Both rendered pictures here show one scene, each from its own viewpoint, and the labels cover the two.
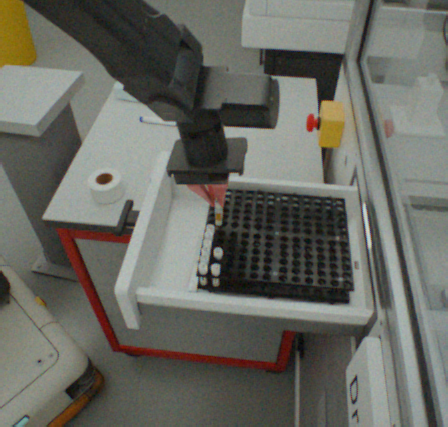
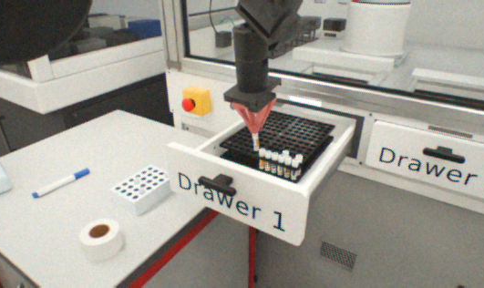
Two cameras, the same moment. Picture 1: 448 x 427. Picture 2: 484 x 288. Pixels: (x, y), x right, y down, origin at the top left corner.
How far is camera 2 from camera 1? 60 cm
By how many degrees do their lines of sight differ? 52
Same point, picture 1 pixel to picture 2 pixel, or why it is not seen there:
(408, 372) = (416, 99)
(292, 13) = (74, 69)
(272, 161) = not seen: hidden behind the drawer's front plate
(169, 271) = not seen: hidden behind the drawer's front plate
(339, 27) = (109, 69)
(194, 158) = (262, 83)
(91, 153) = (28, 246)
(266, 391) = not seen: outside the picture
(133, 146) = (63, 212)
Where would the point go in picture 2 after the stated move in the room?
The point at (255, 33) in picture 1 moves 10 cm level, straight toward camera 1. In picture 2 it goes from (51, 97) to (69, 102)
